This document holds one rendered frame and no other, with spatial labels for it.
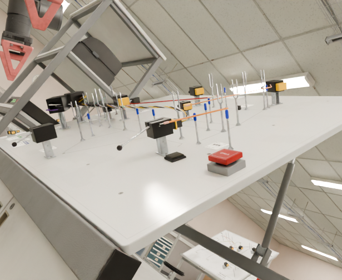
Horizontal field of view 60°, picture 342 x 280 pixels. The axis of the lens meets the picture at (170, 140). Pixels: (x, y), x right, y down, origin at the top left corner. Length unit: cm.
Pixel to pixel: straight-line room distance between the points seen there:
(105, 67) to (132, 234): 147
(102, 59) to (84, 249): 146
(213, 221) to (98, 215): 1065
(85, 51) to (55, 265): 136
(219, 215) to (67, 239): 1080
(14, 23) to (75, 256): 59
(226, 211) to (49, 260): 1090
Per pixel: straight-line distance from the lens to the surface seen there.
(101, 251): 45
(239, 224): 1208
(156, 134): 73
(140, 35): 189
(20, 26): 87
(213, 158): 60
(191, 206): 50
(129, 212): 52
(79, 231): 52
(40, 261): 66
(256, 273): 99
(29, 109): 167
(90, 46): 181
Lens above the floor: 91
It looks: 16 degrees up
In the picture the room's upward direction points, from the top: 33 degrees clockwise
